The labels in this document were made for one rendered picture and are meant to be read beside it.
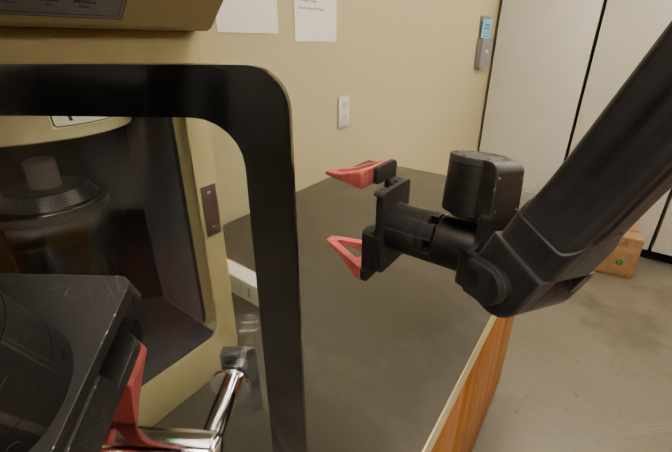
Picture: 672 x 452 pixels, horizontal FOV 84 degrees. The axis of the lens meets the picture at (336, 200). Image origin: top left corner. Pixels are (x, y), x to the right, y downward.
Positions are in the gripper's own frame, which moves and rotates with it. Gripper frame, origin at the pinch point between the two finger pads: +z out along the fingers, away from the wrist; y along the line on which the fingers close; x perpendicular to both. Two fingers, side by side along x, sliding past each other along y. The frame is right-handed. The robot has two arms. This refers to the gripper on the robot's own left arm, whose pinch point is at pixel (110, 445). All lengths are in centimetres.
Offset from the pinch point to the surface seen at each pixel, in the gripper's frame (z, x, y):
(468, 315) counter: 42, 34, -27
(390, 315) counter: 42, 20, -27
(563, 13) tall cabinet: 80, 147, -256
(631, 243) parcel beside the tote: 172, 185, -138
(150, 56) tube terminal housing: -5.6, -7.8, -32.0
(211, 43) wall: 17, -22, -84
